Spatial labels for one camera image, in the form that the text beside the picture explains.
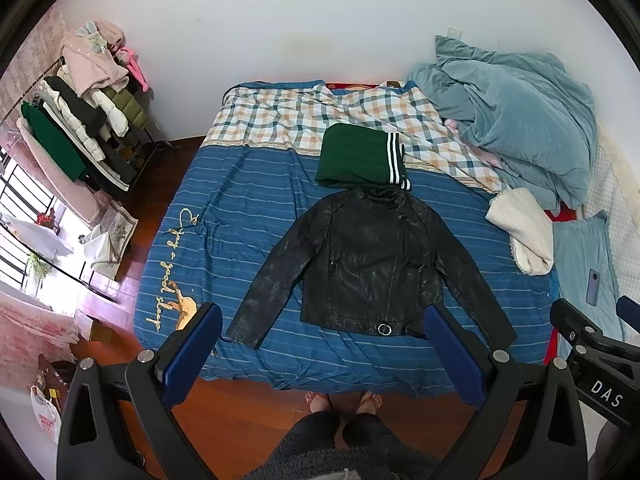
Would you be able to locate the black leather jacket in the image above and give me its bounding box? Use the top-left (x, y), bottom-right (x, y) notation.
top-left (227, 186), bottom-right (516, 349)

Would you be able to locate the person's dark fleece clothing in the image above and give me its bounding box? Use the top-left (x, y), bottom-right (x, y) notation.
top-left (245, 411), bottom-right (440, 479)

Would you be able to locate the clothes rack with garments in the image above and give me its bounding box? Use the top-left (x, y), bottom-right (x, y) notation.
top-left (3, 18), bottom-right (158, 195)

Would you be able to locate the purple smartphone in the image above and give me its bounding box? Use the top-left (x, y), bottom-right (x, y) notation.
top-left (586, 269), bottom-right (600, 307)

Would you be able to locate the light blue pillow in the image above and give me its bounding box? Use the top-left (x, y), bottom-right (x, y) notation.
top-left (553, 210), bottom-right (624, 341)

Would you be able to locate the white shopping bag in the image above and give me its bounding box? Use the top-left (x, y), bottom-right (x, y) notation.
top-left (29, 386), bottom-right (62, 445)

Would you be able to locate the white fleece blanket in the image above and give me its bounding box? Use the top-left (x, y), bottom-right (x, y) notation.
top-left (485, 188), bottom-right (554, 276)

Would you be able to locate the person's right foot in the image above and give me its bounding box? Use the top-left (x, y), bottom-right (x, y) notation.
top-left (356, 391), bottom-right (383, 415)

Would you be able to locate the person's foot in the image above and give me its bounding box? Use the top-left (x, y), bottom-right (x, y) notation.
top-left (356, 391), bottom-right (383, 415)
top-left (304, 391), bottom-right (332, 413)

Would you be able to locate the white floral bag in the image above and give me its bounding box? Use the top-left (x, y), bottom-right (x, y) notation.
top-left (79, 202), bottom-right (139, 268)

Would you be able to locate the person's left foot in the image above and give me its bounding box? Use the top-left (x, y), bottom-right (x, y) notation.
top-left (304, 391), bottom-right (332, 413)

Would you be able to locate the light blue rumpled duvet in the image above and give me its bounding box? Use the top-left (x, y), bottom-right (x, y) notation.
top-left (408, 36), bottom-right (598, 210)

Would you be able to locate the blue striped bed sheet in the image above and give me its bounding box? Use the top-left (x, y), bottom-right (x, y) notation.
top-left (134, 146), bottom-right (558, 396)

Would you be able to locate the green hanging garment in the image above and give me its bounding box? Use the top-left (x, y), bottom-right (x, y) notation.
top-left (21, 102), bottom-right (86, 181)

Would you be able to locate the folded green striped garment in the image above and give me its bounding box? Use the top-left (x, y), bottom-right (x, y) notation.
top-left (316, 124), bottom-right (411, 191)

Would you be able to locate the plaid bed cover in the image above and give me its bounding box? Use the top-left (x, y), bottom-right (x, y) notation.
top-left (203, 80), bottom-right (506, 194)

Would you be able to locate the pink padded coat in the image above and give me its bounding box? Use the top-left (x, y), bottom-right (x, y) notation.
top-left (60, 20), bottom-right (129, 96)

